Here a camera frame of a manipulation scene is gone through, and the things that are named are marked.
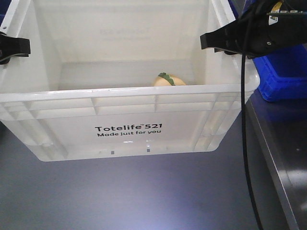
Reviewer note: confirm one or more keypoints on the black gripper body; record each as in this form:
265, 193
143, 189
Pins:
272, 33

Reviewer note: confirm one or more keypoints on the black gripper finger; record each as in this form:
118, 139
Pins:
232, 38
13, 47

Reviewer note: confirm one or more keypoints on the yellow plush ball green leaf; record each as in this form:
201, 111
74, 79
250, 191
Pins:
165, 79

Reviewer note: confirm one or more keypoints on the white plastic tote box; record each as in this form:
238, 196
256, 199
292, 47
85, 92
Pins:
86, 90

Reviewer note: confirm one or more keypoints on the green circuit board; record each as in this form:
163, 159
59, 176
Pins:
291, 13

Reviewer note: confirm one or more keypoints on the blue plastic bin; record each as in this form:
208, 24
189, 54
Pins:
283, 74

